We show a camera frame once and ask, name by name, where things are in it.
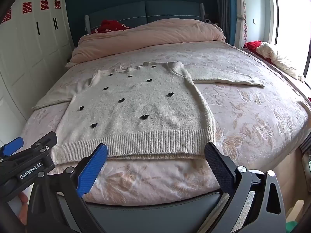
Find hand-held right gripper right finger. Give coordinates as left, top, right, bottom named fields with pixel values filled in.
left=205, top=141, right=287, bottom=233

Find red hanging ornament string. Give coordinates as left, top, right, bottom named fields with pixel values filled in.
left=239, top=0, right=249, bottom=43

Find white knit sweater black hearts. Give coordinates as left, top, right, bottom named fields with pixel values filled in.
left=33, top=61, right=265, bottom=163

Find window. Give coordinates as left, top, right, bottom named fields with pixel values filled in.
left=270, top=0, right=311, bottom=76

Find bed with pink cover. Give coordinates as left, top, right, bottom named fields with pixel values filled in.
left=23, top=40, right=309, bottom=205

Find white wardrobe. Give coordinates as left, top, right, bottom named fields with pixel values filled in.
left=0, top=0, right=74, bottom=146

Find crumpled white cloth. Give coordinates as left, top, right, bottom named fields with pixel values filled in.
left=255, top=42, right=305, bottom=83

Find person's left hand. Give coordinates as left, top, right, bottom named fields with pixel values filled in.
left=18, top=192, right=31, bottom=227

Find grey curtain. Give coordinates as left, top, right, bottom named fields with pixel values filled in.
left=215, top=0, right=237, bottom=46

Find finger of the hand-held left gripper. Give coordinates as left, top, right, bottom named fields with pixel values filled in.
left=24, top=131, right=58, bottom=154
left=0, top=137, right=24, bottom=157

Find teal padded headboard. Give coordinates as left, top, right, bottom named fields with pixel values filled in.
left=84, top=1, right=206, bottom=33

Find red cloth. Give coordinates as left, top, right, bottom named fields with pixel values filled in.
left=243, top=41, right=273, bottom=65

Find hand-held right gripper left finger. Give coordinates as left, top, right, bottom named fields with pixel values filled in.
left=27, top=143, right=108, bottom=233

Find red pillow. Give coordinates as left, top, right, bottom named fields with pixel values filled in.
left=95, top=19, right=130, bottom=33

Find pink duvet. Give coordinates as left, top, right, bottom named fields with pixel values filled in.
left=66, top=18, right=226, bottom=68

